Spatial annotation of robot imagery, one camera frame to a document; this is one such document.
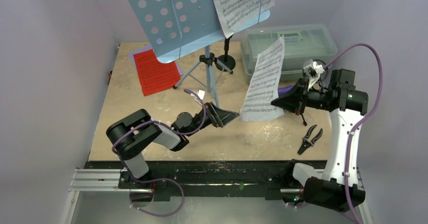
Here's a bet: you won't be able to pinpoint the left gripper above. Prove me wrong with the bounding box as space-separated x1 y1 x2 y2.
185 101 238 137

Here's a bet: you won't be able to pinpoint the purple microphone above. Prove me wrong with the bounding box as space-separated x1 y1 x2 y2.
278 85 295 97

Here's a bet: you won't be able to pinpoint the white sheet music page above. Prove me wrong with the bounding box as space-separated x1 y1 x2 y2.
240 36 285 122

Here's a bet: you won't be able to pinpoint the red folder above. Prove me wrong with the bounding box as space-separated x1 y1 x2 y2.
132 49 181 96

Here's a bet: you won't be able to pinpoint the purple sheet music page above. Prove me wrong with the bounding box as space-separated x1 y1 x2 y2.
129 44 184 79

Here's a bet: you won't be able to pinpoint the light blue music stand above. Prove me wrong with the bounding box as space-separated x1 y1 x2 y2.
121 0 271 109

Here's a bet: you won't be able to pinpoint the black tripod microphone stand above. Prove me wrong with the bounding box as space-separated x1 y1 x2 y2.
296 59 328 127

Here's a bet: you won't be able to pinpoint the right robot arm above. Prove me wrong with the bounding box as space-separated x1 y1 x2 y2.
271 69 368 212

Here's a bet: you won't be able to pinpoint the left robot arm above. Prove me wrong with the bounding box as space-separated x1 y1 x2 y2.
106 102 239 188

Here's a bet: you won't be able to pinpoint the black pliers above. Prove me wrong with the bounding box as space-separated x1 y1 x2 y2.
297 125 324 155

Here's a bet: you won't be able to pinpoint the translucent green storage box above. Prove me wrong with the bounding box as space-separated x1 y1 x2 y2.
241 24 338 83

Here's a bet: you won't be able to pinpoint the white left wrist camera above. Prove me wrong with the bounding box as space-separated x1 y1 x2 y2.
194 89 205 99

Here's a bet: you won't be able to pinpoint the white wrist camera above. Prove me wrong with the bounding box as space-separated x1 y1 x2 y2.
302 60 325 90
194 89 205 99

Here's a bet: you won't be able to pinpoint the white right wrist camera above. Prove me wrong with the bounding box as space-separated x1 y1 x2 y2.
302 60 325 90

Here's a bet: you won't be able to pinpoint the black mounting rail base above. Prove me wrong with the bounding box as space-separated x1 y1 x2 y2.
83 160 327 203

